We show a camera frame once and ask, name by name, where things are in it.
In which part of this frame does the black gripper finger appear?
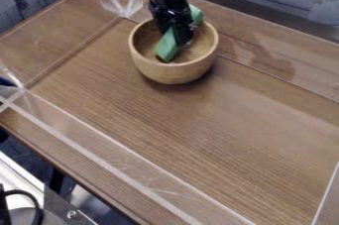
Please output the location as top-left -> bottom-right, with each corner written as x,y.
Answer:
169,11 -> 195,47
153,9 -> 172,34

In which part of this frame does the black table leg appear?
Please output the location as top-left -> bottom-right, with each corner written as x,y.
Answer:
49,169 -> 65,194

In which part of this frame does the green rectangular block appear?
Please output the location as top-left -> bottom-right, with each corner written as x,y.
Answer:
155,4 -> 204,63

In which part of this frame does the grey metal base plate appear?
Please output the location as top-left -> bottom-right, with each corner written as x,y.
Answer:
0,187 -> 98,225

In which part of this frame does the clear acrylic corner bracket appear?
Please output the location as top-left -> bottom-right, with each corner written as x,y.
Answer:
98,0 -> 144,18

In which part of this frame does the light wooden bowl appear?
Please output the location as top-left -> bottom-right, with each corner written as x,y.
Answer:
128,18 -> 219,84

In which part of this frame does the clear acrylic front barrier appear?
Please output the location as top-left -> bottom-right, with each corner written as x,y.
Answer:
0,65 -> 255,225

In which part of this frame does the black cable loop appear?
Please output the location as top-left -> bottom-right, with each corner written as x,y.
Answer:
0,188 -> 45,225

